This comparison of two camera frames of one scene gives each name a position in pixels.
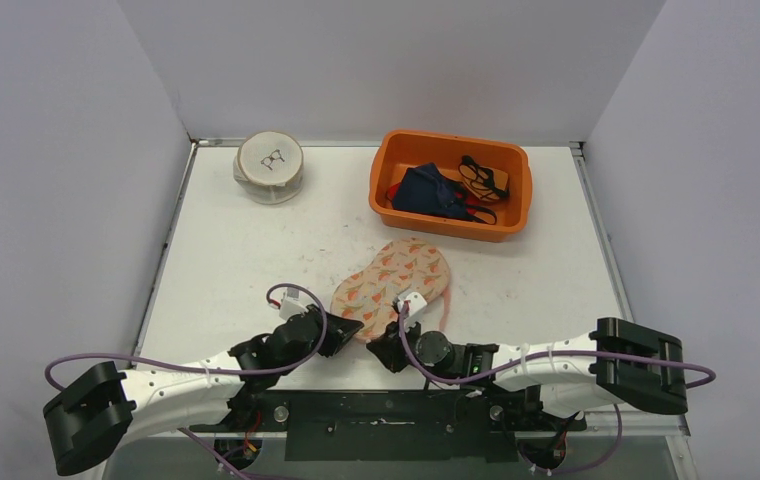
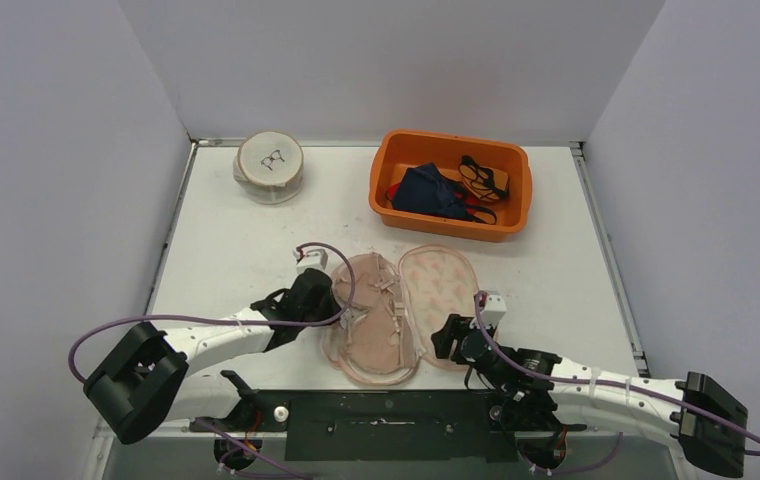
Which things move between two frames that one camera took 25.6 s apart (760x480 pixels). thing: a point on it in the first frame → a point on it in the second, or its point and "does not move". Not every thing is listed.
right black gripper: x=395 y=345 → x=450 y=334
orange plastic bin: x=451 y=184 does not move
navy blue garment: x=423 y=189 does not move
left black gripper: x=338 y=332 → x=333 y=308
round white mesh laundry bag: x=268 y=167 does not move
